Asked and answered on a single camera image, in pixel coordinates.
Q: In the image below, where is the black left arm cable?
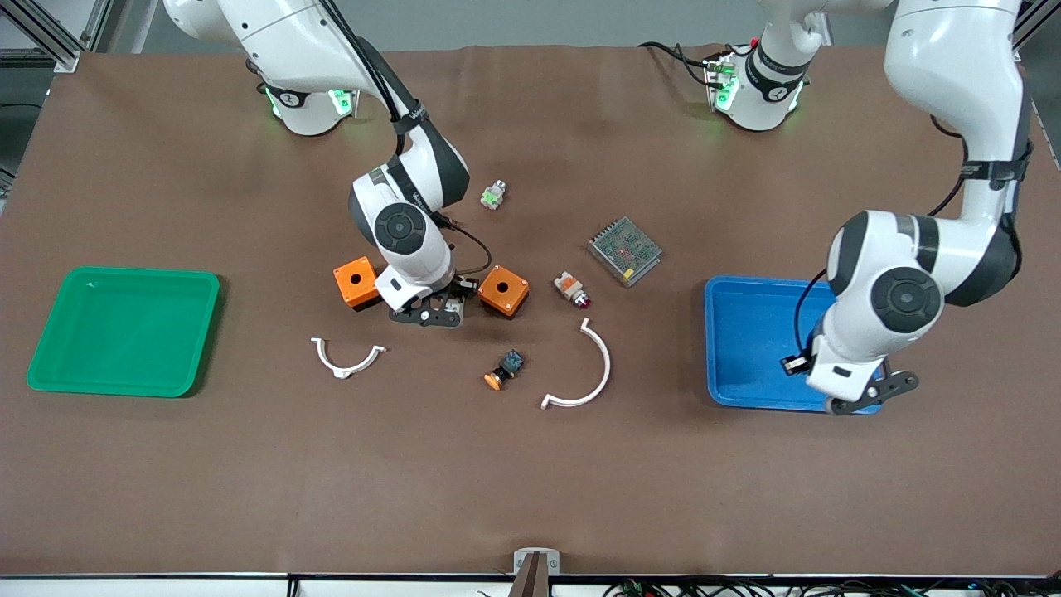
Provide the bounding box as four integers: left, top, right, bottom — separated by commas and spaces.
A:
793, 114, 972, 367

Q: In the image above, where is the brown table mat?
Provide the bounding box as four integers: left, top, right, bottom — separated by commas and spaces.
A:
0, 43, 1061, 578

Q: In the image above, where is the red indicator light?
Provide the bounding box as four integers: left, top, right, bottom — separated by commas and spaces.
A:
553, 270, 593, 310

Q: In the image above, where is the green plastic tray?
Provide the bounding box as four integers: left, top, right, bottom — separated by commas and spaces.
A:
26, 265, 221, 399

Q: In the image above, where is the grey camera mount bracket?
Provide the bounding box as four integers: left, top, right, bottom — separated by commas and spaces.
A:
507, 547, 562, 597

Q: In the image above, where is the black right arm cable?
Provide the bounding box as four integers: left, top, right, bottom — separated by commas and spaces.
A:
319, 0, 495, 279

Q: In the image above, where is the black base cable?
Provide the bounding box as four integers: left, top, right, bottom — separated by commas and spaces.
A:
637, 39, 724, 89

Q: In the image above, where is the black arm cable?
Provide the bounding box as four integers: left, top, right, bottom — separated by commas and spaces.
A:
319, 0, 495, 279
793, 114, 972, 367

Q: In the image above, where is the orange mushroom push button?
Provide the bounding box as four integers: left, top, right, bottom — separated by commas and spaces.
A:
483, 349, 526, 391

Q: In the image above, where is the blue plastic tray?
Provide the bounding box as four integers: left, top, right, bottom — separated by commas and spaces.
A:
703, 275, 885, 415

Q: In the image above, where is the large white curved clip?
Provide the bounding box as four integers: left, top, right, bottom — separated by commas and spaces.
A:
540, 317, 613, 410

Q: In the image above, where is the small white curved clip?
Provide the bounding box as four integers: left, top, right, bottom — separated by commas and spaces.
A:
310, 336, 388, 380

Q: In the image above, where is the orange button box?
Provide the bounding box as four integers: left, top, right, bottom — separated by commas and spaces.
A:
477, 264, 531, 320
332, 255, 385, 312

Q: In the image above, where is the metal mesh power supply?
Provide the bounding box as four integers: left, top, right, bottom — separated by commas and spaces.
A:
586, 216, 664, 289

